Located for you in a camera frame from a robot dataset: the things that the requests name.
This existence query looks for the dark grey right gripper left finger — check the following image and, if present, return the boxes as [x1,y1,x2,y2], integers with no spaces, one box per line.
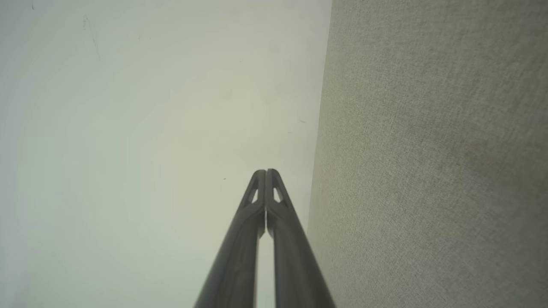
[194,169,266,308]

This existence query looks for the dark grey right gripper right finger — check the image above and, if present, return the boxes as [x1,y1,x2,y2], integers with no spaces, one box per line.
[266,168,336,308]

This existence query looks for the grey fabric sofa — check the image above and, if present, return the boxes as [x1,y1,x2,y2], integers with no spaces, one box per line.
[307,0,548,308]

